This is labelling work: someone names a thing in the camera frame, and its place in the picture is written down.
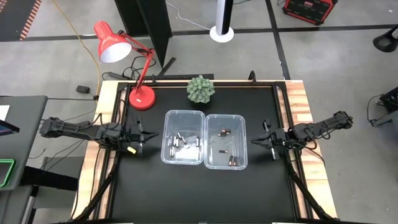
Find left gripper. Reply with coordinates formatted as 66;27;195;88
124;116;160;156

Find black mat orange striped edge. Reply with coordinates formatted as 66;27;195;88
0;0;43;42

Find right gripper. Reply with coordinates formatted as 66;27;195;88
251;118;290;161

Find black grey equipment stand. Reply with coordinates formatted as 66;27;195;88
366;86;398;128

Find grey desk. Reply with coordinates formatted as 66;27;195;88
0;95;49;191

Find black round stand base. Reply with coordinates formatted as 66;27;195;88
372;24;398;53

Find dark tablet device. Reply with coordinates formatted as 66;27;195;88
0;119;20;137

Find black table frame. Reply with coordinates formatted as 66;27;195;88
70;79;340;224

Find green succulent in pot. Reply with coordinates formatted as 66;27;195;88
186;74;216;104

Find black partition panel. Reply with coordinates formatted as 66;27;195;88
114;0;177;77

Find red desk lamp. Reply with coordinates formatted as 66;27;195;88
93;21;157;111

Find clear plastic bin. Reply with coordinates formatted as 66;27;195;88
160;109;206;166
203;113;249;170

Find white cable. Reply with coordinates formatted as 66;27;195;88
165;1;213;31

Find white black pole stand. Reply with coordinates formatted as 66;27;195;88
209;0;235;44

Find black power cable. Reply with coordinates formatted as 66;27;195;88
101;55;156;82

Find black power strip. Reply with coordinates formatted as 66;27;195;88
142;73;215;81

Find yellow cable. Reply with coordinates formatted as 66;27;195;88
51;0;102;97

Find green framed tablet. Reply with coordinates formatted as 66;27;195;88
0;158;16;189

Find red and black case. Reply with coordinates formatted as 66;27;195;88
282;0;338;26

